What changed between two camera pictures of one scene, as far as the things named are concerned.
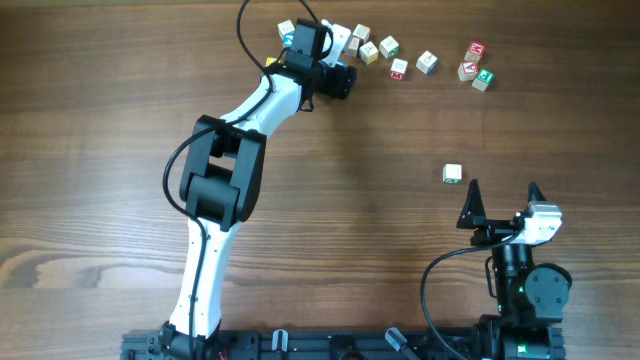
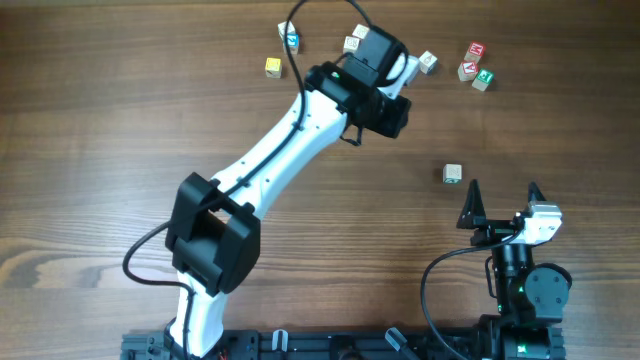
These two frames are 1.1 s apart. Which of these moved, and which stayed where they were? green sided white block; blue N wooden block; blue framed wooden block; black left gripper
Moved: black left gripper
Stayed: blue N wooden block; green sided white block; blue framed wooden block
